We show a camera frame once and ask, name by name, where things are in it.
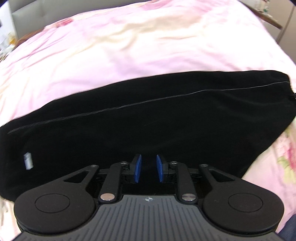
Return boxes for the black pants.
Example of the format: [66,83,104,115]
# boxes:
[1,70,295,201]

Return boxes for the pink floral bed sheet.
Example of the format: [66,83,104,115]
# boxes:
[1,1,295,240]

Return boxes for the grey wardrobe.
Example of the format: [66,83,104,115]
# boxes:
[278,5,296,63]

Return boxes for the wooden nightstand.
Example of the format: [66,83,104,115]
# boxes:
[240,1,282,30]

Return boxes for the grey upholstered headboard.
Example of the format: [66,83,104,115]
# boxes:
[10,0,149,40]

